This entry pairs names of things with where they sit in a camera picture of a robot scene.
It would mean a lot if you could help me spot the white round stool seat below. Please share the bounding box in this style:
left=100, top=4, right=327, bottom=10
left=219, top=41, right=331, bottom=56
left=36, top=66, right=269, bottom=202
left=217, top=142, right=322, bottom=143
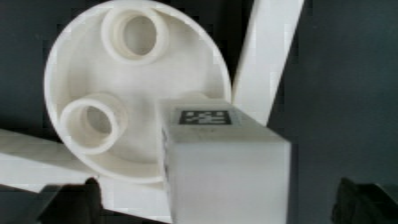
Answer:
left=45, top=0, right=231, bottom=184

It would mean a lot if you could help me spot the white front fence bar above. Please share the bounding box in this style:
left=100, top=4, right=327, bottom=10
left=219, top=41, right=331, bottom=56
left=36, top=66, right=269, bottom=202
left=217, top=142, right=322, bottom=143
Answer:
left=0, top=129, right=171, bottom=223

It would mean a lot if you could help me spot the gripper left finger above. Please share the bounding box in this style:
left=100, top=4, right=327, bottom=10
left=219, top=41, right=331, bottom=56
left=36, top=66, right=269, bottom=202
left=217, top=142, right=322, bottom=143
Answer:
left=20, top=178, right=167, bottom=224

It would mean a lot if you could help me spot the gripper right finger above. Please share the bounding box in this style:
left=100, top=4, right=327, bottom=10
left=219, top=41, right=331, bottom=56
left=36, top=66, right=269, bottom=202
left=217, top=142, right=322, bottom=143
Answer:
left=331, top=178, right=398, bottom=224

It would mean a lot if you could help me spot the white stool leg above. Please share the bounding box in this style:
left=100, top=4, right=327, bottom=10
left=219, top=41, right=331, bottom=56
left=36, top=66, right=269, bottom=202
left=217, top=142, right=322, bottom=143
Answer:
left=158, top=99, right=292, bottom=224

